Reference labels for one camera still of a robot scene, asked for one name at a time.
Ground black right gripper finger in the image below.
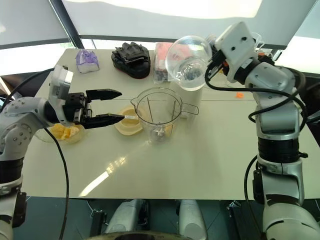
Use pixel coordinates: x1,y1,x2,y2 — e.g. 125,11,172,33
206,48,221,64
205,62,221,79

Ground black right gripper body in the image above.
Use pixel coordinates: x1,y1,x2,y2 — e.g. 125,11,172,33
212,46,230,76

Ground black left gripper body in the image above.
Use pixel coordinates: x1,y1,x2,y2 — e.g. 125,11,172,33
62,91,93,125

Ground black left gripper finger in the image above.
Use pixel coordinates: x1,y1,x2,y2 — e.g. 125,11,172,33
85,87,123,102
80,113,126,130

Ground clear glass bowl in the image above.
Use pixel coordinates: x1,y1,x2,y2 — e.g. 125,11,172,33
165,34,214,91

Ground yellow lid dish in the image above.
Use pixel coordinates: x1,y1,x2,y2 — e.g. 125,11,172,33
114,104,145,137

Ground glass bowl with fruit pieces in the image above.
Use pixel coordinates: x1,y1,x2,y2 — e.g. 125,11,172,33
33,122,87,145

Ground purple and white bag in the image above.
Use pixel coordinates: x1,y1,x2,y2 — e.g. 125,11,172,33
74,48,100,75

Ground black gloves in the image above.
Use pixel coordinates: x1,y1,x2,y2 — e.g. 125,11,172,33
111,41,152,79

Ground clear pack with pink contents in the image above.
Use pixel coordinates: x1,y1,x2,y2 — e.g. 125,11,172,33
152,41,176,85

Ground clear plastic blender jug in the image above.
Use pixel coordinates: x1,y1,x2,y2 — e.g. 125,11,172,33
130,86,200,145

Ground silver rounded robot leg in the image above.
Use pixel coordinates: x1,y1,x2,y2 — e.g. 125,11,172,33
178,198,208,240
106,198,151,236

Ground dark rounded rim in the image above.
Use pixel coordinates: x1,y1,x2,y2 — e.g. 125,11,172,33
88,231,186,240

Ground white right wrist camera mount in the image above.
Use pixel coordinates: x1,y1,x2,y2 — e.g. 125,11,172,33
214,21,260,84

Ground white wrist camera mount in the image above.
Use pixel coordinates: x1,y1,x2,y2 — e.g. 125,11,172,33
48,64,74,126
214,21,260,84

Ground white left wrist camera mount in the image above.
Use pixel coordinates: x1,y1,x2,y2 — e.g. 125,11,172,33
48,64,74,126

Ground black window frame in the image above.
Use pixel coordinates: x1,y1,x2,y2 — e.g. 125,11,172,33
48,0,97,50

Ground black table frame bracket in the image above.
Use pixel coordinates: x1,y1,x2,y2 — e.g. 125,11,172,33
226,199,251,240
91,209,108,238

